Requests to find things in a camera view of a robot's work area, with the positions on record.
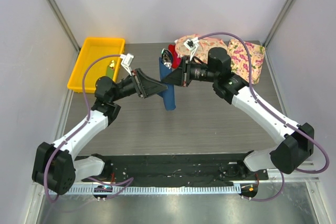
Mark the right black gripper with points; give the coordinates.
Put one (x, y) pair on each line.
(181, 76)

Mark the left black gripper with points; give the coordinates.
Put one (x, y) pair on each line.
(145, 86)

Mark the blue paper napkin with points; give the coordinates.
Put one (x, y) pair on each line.
(169, 94)

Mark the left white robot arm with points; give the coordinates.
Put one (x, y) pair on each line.
(56, 167)

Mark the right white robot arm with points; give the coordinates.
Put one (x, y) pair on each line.
(291, 150)

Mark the red folded cloth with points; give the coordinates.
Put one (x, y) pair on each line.
(176, 60)

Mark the floral round mesh cover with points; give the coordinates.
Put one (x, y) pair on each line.
(204, 45)

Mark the green gold-tipped utensil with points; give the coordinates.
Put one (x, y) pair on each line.
(111, 69)

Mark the floral yellow placemat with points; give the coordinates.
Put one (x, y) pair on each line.
(240, 62)

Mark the yellow plastic bin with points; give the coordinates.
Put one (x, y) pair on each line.
(92, 62)

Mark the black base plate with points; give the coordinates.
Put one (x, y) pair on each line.
(179, 170)

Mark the white slotted cable duct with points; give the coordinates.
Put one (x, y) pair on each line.
(95, 189)

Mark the left aluminium corner post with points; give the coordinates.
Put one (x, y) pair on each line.
(57, 12)

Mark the aluminium corner post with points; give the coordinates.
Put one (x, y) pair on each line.
(57, 12)
(288, 4)

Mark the right aluminium corner post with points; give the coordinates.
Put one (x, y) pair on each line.
(288, 4)

